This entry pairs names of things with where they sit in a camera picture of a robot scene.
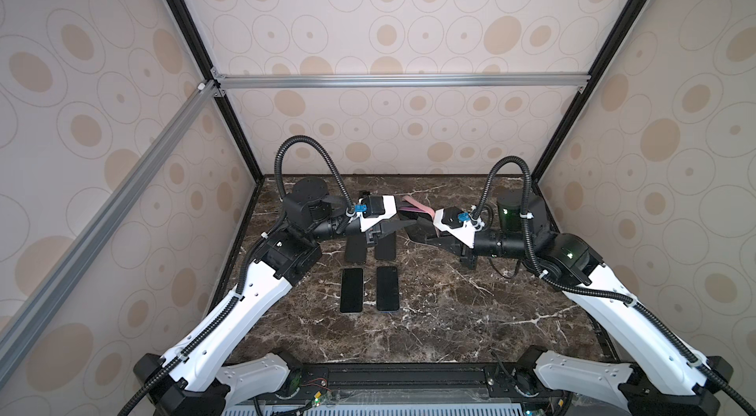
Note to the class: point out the black frame post right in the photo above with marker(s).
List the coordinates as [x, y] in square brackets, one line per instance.
[610, 48]

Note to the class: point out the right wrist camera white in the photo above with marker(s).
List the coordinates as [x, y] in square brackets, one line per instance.
[459, 224]

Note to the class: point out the horizontal aluminium rail back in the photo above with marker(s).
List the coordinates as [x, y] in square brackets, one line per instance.
[417, 80]

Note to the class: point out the bare black phone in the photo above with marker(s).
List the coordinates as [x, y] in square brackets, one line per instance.
[351, 300]
[387, 289]

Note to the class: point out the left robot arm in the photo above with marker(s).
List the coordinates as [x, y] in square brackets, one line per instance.
[192, 377]

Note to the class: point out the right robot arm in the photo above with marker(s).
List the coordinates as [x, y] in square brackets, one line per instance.
[665, 376]

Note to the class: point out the aluminium rail left wall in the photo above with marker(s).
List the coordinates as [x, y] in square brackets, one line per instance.
[33, 318]

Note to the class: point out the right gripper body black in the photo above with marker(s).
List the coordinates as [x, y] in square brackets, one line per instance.
[466, 256]

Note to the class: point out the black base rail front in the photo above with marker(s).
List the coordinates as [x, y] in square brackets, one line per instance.
[407, 380]

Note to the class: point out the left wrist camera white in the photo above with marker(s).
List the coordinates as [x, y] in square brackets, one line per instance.
[373, 209]

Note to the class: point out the black frame post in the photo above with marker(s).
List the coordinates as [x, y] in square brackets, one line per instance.
[193, 39]
[610, 48]

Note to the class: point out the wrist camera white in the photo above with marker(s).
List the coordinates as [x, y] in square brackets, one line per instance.
[459, 224]
[373, 209]

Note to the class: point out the black frame post left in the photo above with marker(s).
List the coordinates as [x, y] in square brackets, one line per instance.
[193, 39]

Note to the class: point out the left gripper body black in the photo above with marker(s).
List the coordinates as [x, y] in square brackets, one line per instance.
[370, 232]

